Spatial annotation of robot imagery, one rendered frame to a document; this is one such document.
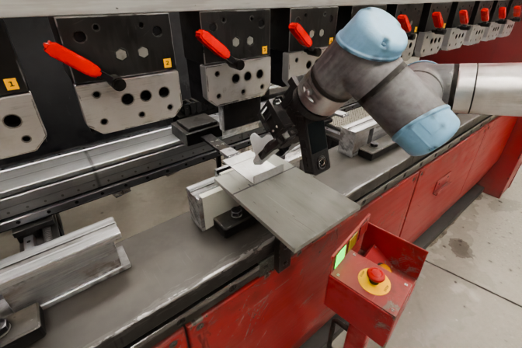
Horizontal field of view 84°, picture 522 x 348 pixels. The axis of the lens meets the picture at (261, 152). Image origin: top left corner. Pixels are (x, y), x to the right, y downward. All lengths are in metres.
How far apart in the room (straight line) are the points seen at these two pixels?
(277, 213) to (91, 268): 0.36
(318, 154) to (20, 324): 0.55
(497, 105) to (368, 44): 0.23
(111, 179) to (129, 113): 0.39
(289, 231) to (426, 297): 1.40
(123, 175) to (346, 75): 0.65
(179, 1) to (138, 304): 0.52
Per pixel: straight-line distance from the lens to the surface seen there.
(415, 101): 0.40
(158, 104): 0.51
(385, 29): 0.39
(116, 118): 0.50
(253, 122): 0.67
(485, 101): 0.52
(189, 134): 0.83
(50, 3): 0.47
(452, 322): 1.82
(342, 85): 0.41
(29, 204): 0.87
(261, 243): 0.68
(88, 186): 0.86
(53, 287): 0.67
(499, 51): 2.58
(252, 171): 0.67
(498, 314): 1.97
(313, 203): 0.59
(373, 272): 0.75
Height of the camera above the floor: 1.37
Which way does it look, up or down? 29 degrees down
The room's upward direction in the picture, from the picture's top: straight up
